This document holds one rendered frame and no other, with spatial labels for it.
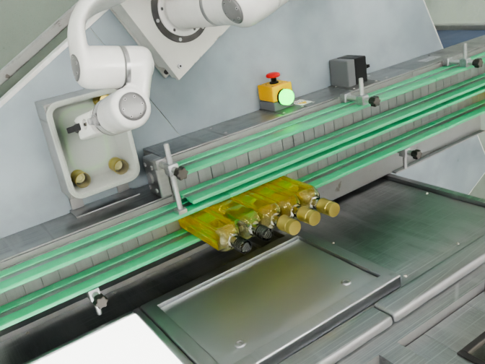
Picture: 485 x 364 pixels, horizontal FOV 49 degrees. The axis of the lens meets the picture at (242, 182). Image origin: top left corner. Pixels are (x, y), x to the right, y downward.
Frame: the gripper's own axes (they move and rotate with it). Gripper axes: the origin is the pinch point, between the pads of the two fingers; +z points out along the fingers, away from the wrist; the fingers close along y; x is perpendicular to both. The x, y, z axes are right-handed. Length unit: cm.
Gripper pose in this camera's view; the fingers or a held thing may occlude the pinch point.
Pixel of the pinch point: (92, 125)
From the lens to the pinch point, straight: 123.6
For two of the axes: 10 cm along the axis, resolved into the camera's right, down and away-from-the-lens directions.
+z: -5.0, 0.2, 8.7
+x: -2.8, -9.5, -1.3
